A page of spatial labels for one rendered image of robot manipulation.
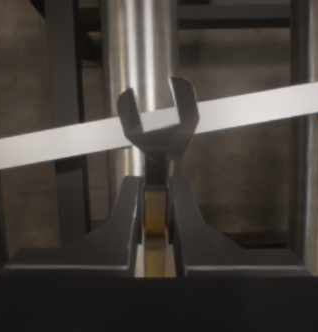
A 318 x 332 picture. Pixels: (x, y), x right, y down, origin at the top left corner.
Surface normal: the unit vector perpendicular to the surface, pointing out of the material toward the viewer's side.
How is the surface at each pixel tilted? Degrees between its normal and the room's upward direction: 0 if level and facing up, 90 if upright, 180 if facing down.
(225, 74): 0
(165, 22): 36
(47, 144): 0
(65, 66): 0
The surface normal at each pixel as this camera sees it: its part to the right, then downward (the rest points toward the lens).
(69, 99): 0.02, 0.09
